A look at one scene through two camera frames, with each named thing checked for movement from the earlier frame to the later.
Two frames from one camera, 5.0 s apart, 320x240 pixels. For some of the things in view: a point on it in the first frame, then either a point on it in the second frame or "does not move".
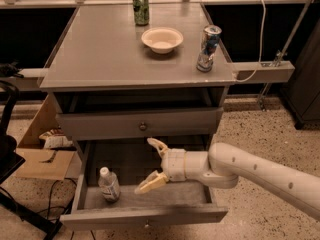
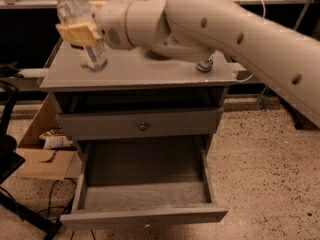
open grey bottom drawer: (170, 203) does not move
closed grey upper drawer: (100, 125) does not move
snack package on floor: (55, 138) does not move
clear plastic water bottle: (109, 185) -> (74, 8)
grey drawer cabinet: (120, 75) does not move
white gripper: (173, 164) -> (111, 23)
